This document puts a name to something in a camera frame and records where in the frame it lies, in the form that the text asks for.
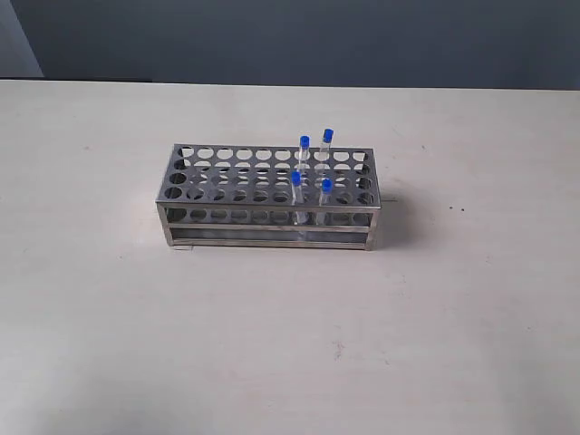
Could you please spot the blue-capped tube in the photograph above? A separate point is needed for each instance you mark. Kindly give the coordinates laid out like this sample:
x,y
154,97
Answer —
x,y
324,197
324,150
301,217
303,152

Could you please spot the stainless steel test tube rack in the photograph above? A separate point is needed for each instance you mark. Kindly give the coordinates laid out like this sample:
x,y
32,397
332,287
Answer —
x,y
241,196

